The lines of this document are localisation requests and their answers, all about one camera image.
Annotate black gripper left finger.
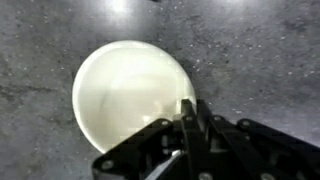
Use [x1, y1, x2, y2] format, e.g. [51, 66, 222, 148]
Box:
[91, 98, 201, 180]

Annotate white bowl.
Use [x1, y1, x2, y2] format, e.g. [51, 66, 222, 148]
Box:
[71, 40, 197, 155]

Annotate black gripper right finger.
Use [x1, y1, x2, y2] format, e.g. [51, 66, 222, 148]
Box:
[196, 98, 320, 180]

